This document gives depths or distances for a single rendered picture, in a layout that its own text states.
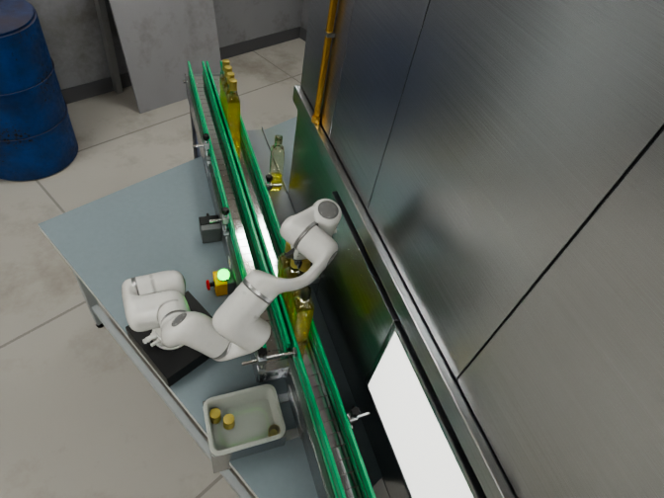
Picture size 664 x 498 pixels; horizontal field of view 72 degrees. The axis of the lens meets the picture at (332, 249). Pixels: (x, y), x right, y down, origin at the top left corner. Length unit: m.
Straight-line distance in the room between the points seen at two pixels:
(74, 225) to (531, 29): 1.81
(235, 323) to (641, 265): 0.77
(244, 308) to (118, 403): 1.51
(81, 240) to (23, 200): 1.44
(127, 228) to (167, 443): 0.99
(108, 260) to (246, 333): 1.00
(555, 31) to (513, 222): 0.27
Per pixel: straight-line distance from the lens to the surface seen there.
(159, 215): 2.10
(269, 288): 1.04
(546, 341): 0.76
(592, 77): 0.66
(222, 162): 2.15
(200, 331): 1.13
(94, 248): 2.02
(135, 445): 2.39
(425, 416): 1.11
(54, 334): 2.75
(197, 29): 4.19
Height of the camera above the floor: 2.22
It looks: 48 degrees down
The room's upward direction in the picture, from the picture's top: 14 degrees clockwise
